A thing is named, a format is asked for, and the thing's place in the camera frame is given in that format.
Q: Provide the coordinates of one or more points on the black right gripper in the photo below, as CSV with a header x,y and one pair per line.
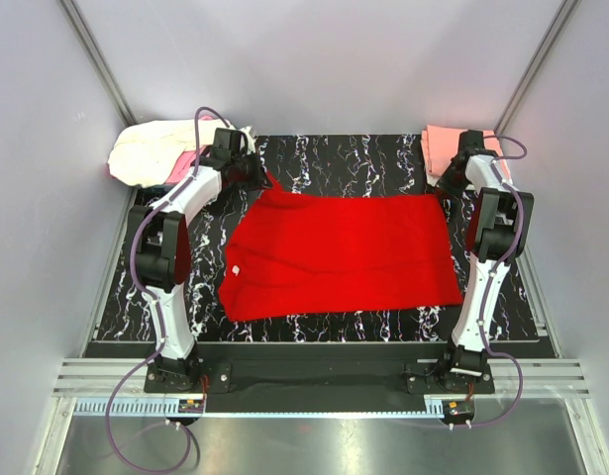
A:
x,y
445,189

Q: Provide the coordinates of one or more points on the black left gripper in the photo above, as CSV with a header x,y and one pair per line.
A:
x,y
259,181

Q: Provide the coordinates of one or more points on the red t-shirt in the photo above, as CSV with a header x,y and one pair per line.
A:
x,y
302,254

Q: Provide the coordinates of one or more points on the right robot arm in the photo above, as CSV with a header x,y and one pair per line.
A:
x,y
495,237

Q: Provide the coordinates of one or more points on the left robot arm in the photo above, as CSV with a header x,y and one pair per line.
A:
x,y
159,251

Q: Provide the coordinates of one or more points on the folded white shirt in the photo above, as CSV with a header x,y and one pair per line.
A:
x,y
433,153

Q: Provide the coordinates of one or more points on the folded salmon pink shirt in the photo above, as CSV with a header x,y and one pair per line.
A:
x,y
449,138

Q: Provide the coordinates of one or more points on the pink crumpled shirt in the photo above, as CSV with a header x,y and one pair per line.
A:
x,y
181,167

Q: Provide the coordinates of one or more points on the white crumpled shirt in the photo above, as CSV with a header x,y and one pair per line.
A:
x,y
155,145

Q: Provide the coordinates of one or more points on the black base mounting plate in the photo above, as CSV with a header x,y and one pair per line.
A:
x,y
371,351

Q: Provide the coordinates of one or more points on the right corner aluminium post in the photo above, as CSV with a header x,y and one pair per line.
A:
x,y
560,20

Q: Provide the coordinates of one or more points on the corner aluminium post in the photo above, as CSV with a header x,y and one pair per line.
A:
x,y
560,20
94,53

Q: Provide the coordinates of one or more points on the aluminium front rail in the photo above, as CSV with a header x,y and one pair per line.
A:
x,y
561,378

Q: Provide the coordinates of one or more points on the left corner aluminium post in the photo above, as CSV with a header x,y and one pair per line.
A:
x,y
94,53

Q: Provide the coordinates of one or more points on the white cable duct strip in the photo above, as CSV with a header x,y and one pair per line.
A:
x,y
421,407

